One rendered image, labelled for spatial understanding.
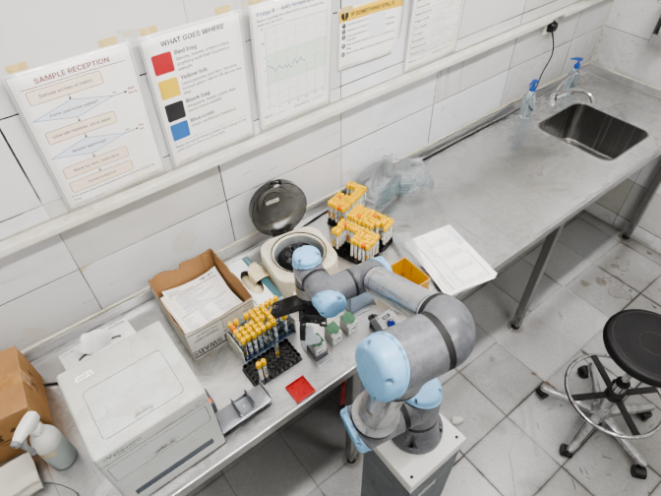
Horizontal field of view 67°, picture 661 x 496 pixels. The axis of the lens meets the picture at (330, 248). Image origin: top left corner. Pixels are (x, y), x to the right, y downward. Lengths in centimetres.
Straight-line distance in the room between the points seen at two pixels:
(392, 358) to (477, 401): 180
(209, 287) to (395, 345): 104
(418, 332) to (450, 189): 143
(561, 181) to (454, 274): 79
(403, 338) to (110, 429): 74
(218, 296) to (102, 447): 67
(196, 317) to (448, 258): 94
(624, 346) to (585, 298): 105
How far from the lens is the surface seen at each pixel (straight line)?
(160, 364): 136
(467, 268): 191
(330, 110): 185
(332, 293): 121
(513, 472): 253
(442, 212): 214
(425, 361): 88
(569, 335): 301
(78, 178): 154
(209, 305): 174
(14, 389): 164
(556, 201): 234
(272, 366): 162
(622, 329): 225
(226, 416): 154
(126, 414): 132
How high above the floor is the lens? 227
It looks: 46 degrees down
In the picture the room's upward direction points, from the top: 2 degrees counter-clockwise
